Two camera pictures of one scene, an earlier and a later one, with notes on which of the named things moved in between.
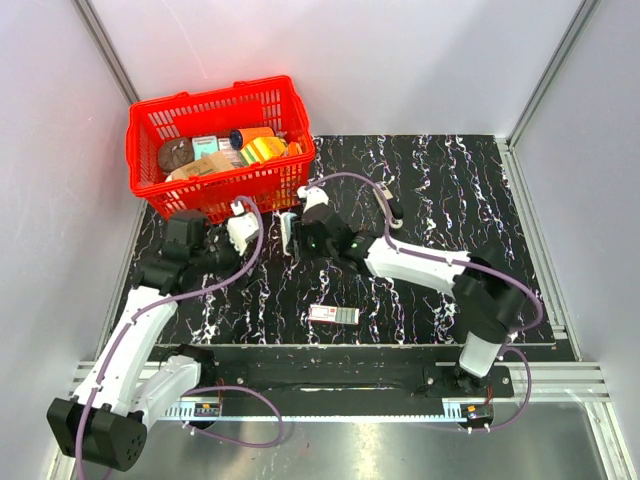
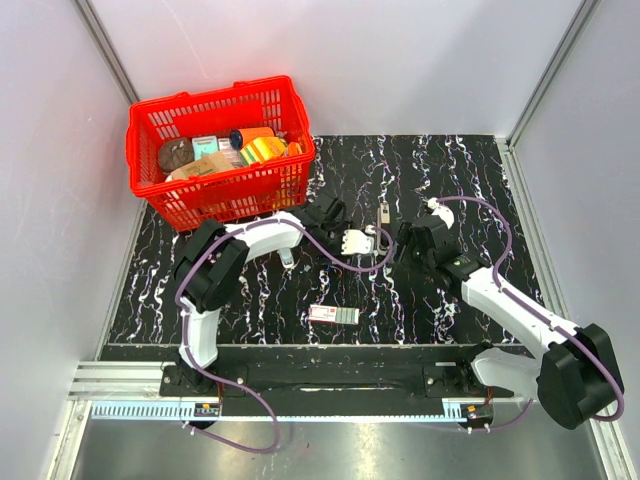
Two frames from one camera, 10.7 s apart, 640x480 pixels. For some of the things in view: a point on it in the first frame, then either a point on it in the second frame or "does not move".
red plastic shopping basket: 246,145 does not move
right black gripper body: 307,247 to 412,257
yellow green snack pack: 263,148 does not move
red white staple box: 334,314 does not move
